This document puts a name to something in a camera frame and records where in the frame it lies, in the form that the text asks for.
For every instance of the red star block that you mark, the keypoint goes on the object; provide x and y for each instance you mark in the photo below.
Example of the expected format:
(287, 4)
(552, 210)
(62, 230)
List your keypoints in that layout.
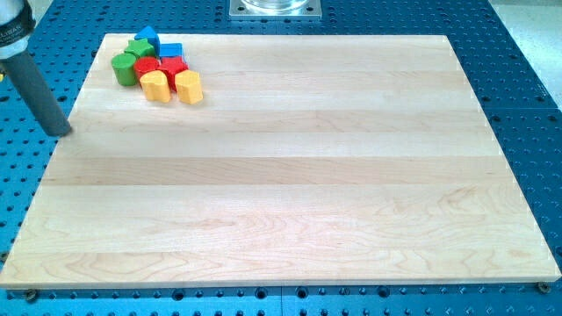
(171, 66)

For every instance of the yellow heart block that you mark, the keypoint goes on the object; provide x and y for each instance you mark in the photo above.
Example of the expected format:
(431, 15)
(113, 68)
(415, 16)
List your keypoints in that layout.
(155, 86)

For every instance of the left board support bolt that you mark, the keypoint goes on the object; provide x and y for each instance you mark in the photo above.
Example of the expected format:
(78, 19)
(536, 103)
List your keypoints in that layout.
(30, 295)

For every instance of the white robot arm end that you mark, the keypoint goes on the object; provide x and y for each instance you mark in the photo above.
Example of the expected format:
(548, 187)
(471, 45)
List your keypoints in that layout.
(17, 24)

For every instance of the board support bolt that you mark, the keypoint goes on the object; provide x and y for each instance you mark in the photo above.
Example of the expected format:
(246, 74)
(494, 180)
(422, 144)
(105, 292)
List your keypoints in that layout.
(543, 288)
(30, 295)

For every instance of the yellow hexagon block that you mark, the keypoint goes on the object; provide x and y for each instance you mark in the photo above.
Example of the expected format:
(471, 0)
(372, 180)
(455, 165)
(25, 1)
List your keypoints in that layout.
(189, 88)

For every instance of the blue triangle block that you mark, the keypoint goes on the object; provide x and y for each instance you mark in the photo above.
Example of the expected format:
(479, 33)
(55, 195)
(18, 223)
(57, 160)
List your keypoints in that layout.
(148, 33)

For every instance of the green cylinder block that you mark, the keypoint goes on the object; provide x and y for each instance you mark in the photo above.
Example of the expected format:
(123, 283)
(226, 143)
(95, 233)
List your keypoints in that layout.
(122, 65)

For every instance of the blue cube block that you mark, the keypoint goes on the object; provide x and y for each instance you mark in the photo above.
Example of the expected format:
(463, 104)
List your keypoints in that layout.
(170, 50)

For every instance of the wooden board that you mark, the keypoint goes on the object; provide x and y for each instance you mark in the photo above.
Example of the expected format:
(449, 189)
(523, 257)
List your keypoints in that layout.
(310, 160)

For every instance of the right board support bolt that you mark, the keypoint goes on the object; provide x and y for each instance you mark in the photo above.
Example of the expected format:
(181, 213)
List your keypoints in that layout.
(543, 288)

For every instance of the green star block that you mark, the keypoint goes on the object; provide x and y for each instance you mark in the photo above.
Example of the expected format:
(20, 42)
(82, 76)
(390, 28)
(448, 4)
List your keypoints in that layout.
(140, 48)

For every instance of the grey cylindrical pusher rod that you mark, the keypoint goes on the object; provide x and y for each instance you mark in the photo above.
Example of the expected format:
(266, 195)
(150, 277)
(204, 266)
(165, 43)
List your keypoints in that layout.
(32, 87)

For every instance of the red cylinder block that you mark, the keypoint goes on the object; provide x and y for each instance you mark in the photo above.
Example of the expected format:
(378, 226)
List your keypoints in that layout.
(145, 65)

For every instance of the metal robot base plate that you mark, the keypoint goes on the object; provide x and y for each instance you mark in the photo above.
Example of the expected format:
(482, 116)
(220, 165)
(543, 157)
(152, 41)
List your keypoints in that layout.
(248, 9)

